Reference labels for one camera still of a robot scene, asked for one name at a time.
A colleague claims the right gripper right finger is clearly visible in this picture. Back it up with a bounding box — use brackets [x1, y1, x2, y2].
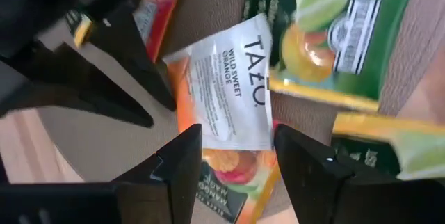
[273, 124, 370, 224]

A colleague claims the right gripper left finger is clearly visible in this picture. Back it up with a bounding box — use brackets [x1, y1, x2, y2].
[115, 123, 203, 224]

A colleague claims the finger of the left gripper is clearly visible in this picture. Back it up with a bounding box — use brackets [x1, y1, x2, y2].
[88, 0, 177, 113]
[0, 41, 154, 129]

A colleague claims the orange white Tazo tea bag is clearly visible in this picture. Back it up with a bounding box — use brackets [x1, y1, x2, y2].
[162, 13, 275, 152]

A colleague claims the orange red mango tea bag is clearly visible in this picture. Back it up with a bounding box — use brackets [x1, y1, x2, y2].
[65, 0, 179, 64]
[195, 147, 282, 224]

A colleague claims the green yellow tea bag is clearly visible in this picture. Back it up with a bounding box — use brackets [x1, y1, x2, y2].
[242, 0, 417, 114]
[330, 111, 445, 182]

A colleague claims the round grey mat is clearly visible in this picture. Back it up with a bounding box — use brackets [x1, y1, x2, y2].
[36, 0, 445, 224]

